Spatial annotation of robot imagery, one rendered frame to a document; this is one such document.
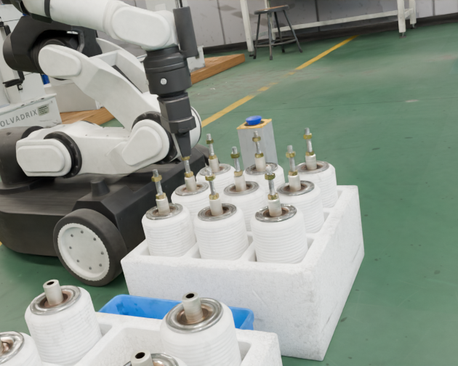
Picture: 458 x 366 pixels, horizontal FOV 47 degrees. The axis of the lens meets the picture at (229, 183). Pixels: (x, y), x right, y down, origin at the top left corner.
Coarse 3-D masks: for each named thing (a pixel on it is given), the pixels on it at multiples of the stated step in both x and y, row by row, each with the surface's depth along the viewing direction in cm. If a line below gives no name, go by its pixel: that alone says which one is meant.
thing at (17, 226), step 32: (32, 128) 165; (0, 160) 166; (192, 160) 162; (0, 192) 167; (32, 192) 163; (64, 192) 157; (96, 192) 135; (128, 192) 138; (0, 224) 157; (32, 224) 146; (128, 224) 135
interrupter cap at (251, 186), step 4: (232, 184) 112; (248, 184) 111; (252, 184) 110; (256, 184) 110; (224, 188) 111; (228, 188) 111; (232, 188) 111; (248, 188) 110; (252, 188) 108; (256, 188) 108; (224, 192) 109; (228, 192) 108; (232, 192) 108; (236, 192) 107; (240, 192) 107; (244, 192) 106; (248, 192) 106
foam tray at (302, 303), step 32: (352, 192) 116; (352, 224) 114; (128, 256) 105; (160, 256) 103; (192, 256) 101; (320, 256) 93; (352, 256) 114; (128, 288) 106; (160, 288) 103; (192, 288) 99; (224, 288) 96; (256, 288) 93; (288, 288) 90; (320, 288) 92; (256, 320) 96; (288, 320) 93; (320, 320) 92; (288, 352) 96; (320, 352) 93
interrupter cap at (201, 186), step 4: (184, 184) 118; (196, 184) 117; (200, 184) 116; (204, 184) 116; (208, 184) 115; (180, 188) 116; (184, 188) 116; (200, 188) 114; (204, 188) 113; (208, 188) 114; (176, 192) 114; (180, 192) 114; (184, 192) 113; (188, 192) 112; (192, 192) 112; (196, 192) 112; (200, 192) 112
